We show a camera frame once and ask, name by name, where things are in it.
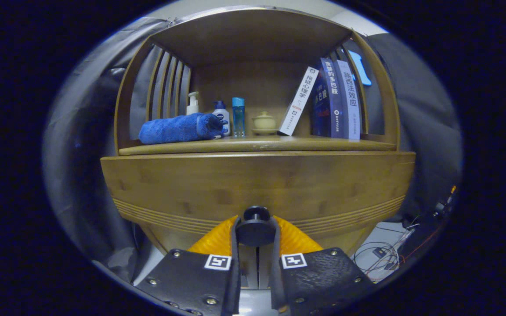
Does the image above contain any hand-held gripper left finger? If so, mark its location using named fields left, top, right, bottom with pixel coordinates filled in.
left=135, top=215, right=241, bottom=316

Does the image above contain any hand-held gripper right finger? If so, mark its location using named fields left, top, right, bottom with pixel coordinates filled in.
left=271, top=215, right=374, bottom=314

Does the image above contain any black round drawer knob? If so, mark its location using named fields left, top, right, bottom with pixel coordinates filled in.
left=235, top=206, right=276, bottom=247

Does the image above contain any wooden drawer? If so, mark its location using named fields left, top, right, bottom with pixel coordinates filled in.
left=100, top=151, right=416, bottom=255

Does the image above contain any wooden countertop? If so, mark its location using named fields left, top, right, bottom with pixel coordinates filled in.
left=119, top=135, right=398, bottom=156

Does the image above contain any wooden cabinet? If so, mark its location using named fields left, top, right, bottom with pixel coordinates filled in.
left=113, top=7, right=416, bottom=290

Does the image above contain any blue rolled towel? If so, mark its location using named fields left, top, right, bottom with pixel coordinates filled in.
left=138, top=113, right=227, bottom=145

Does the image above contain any beige lidded teacup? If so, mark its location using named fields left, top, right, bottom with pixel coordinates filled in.
left=251, top=111, right=278, bottom=136

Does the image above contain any clear blue bottle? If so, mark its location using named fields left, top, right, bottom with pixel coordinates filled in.
left=231, top=97, right=246, bottom=137

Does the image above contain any white lotion bottle blue cap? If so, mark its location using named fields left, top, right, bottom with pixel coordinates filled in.
left=212, top=101, right=231, bottom=136

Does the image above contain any white pump bottle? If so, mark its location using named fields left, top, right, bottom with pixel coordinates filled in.
left=186, top=91, right=200, bottom=115

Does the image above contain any dark blue book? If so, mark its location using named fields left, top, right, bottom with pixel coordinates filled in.
left=310, top=57, right=346, bottom=139

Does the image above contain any white book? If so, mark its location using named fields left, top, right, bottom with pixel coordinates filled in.
left=278, top=66, right=319, bottom=136

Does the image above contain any pale blue book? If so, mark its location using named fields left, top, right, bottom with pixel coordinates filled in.
left=334, top=60, right=361, bottom=140

